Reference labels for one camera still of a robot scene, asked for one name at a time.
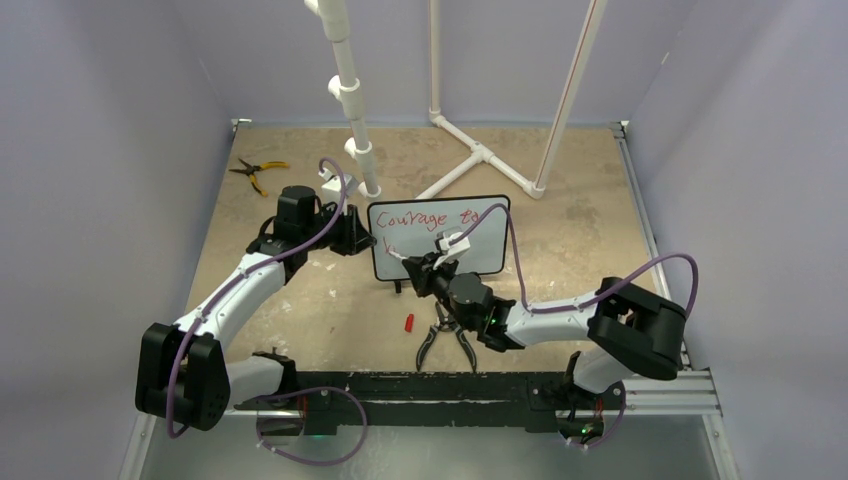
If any metal corner bracket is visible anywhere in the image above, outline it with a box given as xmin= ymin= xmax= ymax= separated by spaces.
xmin=231 ymin=118 xmax=253 ymax=133

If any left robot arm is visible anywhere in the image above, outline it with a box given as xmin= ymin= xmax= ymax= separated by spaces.
xmin=134 ymin=185 xmax=376 ymax=431

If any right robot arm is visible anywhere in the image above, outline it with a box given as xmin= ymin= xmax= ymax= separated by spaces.
xmin=401 ymin=254 xmax=691 ymax=407

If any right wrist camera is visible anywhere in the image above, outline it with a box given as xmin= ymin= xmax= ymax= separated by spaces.
xmin=433 ymin=229 xmax=471 ymax=269

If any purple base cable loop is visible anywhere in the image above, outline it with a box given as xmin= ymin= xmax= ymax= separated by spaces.
xmin=254 ymin=387 xmax=369 ymax=469

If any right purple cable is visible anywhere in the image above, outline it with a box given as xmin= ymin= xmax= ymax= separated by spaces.
xmin=463 ymin=203 xmax=700 ymax=321

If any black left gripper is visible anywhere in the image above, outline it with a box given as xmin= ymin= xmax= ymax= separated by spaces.
xmin=301 ymin=200 xmax=375 ymax=256

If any aluminium frame extrusion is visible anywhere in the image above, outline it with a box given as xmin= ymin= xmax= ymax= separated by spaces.
xmin=624 ymin=370 xmax=722 ymax=416

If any black framed whiteboard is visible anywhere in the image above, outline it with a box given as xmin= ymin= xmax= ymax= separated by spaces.
xmin=367 ymin=194 xmax=511 ymax=282

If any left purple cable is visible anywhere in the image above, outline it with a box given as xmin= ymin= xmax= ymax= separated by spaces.
xmin=165 ymin=156 xmax=348 ymax=440

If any black grey wire stripper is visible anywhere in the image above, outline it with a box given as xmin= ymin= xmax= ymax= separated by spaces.
xmin=414 ymin=302 xmax=478 ymax=373

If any white PVC pipe frame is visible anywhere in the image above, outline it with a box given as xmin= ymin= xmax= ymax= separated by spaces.
xmin=304 ymin=0 xmax=608 ymax=201

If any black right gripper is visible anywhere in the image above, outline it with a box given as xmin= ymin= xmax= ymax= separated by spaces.
xmin=406 ymin=250 xmax=474 ymax=330

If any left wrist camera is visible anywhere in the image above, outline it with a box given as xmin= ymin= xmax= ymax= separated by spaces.
xmin=319 ymin=167 xmax=360 ymax=203

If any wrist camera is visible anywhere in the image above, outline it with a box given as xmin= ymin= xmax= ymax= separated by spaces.
xmin=433 ymin=229 xmax=471 ymax=269
xmin=319 ymin=167 xmax=360 ymax=203

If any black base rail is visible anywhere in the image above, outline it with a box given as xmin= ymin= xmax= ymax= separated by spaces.
xmin=254 ymin=351 xmax=598 ymax=435

